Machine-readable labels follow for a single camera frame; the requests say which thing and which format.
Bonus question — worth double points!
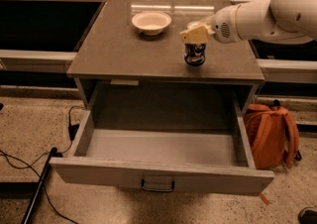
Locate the black cable on floor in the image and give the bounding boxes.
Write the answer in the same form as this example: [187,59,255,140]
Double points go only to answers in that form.
[0,105,85,224]

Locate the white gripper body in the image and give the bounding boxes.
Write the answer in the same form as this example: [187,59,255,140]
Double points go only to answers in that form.
[207,5,242,44]

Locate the black power adapter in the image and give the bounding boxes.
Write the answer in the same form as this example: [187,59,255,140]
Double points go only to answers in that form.
[68,124,79,141]

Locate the black metal drawer handle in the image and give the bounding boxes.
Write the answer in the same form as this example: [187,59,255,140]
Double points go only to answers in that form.
[141,179,175,193]

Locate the white paper bowl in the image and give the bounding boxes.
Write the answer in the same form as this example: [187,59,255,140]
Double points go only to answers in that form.
[132,11,171,36]

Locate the blue pepsi can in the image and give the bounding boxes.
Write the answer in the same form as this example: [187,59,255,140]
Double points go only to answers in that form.
[184,44,206,66]

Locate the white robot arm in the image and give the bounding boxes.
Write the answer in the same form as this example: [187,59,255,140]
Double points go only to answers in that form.
[180,0,317,45]

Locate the orange backpack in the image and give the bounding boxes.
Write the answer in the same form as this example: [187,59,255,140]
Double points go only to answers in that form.
[244,100,299,169]

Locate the black pole on floor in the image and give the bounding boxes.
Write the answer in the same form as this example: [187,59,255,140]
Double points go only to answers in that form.
[21,147,57,224]

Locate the dark shoe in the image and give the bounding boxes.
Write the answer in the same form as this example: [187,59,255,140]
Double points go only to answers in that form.
[298,207,317,224]

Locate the grey cabinet with counter top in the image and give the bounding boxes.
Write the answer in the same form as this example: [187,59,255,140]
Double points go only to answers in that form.
[66,0,266,117]

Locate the open grey top drawer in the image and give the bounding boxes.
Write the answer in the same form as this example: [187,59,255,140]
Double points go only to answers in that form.
[50,80,275,197]

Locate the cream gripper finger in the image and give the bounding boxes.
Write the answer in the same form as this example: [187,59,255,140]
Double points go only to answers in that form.
[180,25,215,44]
[186,19,209,30]

